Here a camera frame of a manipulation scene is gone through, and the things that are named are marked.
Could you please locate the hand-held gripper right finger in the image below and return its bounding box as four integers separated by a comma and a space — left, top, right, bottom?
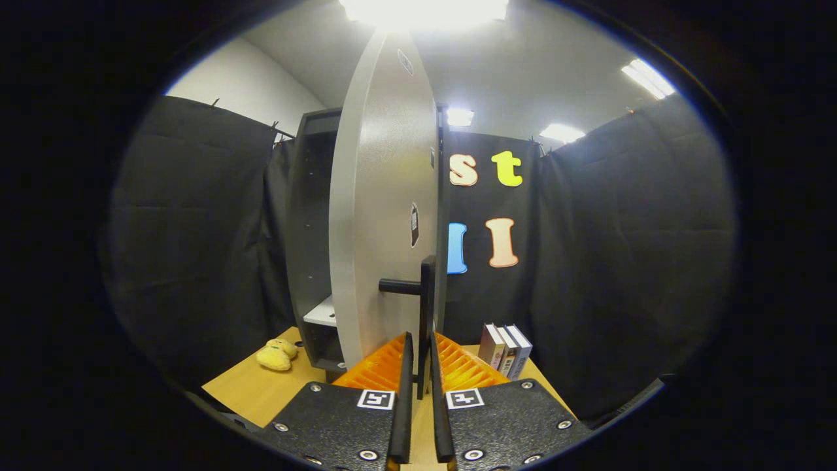
428, 331, 593, 471

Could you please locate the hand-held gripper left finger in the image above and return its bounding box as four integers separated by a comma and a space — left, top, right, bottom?
255, 331, 415, 471

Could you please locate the black door handle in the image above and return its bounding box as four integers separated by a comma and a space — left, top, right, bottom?
379, 255, 437, 400

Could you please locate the beige cabinet door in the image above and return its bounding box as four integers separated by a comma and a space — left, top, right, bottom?
328, 29, 449, 370

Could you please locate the grey blue book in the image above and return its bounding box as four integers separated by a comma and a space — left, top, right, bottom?
504, 324, 533, 381

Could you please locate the maroon book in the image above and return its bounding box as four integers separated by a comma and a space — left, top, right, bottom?
478, 323, 505, 371

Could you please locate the yellow plush toy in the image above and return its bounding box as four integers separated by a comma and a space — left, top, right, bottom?
256, 338, 299, 372

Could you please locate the light grey cabinet shelf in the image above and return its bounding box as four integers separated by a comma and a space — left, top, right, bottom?
303, 294, 337, 328

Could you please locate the dark grey cabinet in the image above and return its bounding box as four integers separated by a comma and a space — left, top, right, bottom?
286, 108, 347, 383

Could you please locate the black backdrop cloth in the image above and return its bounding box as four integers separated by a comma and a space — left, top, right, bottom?
98, 95, 740, 419

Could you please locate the large ceiling light panel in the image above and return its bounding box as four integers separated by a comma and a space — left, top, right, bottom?
339, 0, 509, 30

